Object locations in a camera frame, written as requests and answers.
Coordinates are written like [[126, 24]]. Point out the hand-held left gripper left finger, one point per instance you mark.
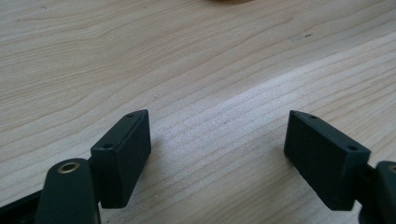
[[121, 165]]

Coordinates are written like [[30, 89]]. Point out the round yellowish object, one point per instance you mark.
[[232, 1]]

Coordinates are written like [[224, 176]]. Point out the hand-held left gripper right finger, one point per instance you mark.
[[323, 161]]

